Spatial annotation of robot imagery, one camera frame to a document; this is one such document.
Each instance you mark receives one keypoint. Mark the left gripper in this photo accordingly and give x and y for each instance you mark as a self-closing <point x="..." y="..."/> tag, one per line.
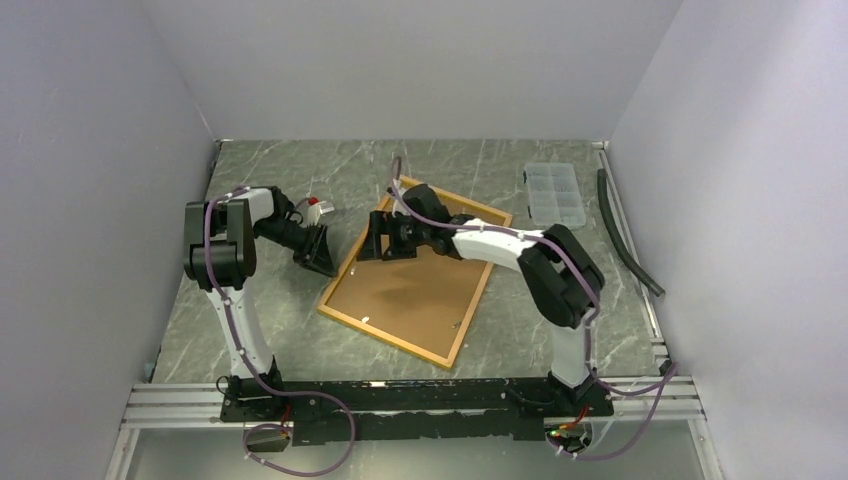
<point x="318" y="258"/>

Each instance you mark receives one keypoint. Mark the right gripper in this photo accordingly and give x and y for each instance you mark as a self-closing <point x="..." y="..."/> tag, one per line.
<point x="384" y="223"/>

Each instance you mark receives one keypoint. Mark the brown backing board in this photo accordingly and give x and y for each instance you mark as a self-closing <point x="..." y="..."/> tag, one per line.
<point x="411" y="298"/>

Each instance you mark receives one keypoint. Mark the yellow picture frame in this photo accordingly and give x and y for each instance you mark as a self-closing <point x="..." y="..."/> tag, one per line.
<point x="391" y="344"/>

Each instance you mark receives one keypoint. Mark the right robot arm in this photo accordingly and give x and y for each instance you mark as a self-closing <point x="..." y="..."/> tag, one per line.
<point x="562" y="279"/>

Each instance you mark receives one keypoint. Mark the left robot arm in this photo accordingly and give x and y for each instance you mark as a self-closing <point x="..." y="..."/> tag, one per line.
<point x="220" y="256"/>

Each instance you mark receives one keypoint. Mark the clear plastic organizer box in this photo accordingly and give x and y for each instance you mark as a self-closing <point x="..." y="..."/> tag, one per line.
<point x="553" y="195"/>

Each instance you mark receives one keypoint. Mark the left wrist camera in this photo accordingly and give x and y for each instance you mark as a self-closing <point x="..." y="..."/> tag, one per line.
<point x="312" y="210"/>

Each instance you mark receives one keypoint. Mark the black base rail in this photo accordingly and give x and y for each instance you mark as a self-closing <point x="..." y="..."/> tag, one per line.
<point x="334" y="411"/>

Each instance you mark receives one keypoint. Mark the aluminium extrusion frame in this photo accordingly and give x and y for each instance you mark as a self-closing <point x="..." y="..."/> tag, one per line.
<point x="671" y="397"/>

